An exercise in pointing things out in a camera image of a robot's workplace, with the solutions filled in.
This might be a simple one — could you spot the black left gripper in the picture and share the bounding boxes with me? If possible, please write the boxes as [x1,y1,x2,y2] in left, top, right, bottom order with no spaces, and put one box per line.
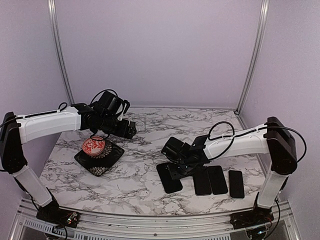
[99,114,137,139]

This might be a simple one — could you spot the black phone case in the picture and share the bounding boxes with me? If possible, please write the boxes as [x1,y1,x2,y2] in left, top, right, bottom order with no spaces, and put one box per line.
[156,163,183,194]

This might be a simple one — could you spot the black smartphone dark screen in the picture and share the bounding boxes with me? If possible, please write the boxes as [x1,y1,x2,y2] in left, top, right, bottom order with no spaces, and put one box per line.
[192,167,212,196]

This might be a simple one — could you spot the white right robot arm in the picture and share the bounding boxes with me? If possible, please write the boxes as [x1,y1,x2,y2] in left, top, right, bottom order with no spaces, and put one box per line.
[161,116,299,224]

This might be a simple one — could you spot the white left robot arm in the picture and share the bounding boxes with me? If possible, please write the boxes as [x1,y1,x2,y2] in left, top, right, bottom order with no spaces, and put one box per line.
[0,103,137,223]

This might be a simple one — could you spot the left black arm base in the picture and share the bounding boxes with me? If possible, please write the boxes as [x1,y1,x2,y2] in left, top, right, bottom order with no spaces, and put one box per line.
[36,200,80,228]

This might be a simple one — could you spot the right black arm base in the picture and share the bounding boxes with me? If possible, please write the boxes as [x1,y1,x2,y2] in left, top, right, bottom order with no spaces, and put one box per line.
[230,200,274,230]

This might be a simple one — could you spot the red white patterned bowl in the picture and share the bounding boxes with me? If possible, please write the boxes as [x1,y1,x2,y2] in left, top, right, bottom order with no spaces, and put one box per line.
[81,136,106,157]

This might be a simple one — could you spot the middle black smartphone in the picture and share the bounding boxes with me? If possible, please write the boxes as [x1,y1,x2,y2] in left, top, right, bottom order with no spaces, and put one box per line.
[207,165,228,195]

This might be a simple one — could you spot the black square patterned plate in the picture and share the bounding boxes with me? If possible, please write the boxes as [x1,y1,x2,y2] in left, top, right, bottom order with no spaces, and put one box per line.
[74,140,125,177]

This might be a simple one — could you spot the rightmost black smartphone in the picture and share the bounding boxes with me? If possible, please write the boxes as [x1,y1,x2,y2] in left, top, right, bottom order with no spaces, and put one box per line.
[228,170,245,199]

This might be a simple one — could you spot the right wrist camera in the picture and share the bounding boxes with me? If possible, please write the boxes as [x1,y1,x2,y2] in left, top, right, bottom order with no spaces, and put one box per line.
[161,136,191,162]

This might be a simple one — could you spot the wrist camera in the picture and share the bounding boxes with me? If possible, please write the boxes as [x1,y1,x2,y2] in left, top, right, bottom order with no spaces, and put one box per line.
[161,136,191,162]
[94,90,130,118]

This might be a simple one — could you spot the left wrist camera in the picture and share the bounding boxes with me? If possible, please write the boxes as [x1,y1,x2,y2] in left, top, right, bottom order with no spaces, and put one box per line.
[94,90,130,118]

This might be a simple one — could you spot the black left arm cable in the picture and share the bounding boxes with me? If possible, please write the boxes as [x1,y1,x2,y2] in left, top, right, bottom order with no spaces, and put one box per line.
[88,89,120,111]

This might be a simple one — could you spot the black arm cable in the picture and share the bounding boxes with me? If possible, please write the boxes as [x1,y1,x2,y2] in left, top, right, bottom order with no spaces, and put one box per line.
[204,121,308,163]
[88,89,120,111]

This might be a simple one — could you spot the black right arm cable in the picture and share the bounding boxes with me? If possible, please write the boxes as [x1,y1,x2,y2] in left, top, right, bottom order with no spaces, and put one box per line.
[204,121,308,163]

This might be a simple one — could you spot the front aluminium rail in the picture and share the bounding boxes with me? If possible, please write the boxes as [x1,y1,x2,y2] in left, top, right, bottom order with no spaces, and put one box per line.
[8,199,301,240]

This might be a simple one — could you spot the left aluminium frame post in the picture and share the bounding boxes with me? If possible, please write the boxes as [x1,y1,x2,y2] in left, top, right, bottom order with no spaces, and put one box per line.
[47,0,75,105]

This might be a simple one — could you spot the aluminium frame post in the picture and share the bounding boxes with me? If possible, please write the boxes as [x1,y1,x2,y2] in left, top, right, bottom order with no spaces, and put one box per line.
[235,0,270,115]
[47,0,75,105]

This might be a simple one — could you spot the right aluminium frame post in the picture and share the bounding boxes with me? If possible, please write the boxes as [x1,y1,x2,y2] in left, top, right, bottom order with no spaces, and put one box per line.
[235,0,270,115]

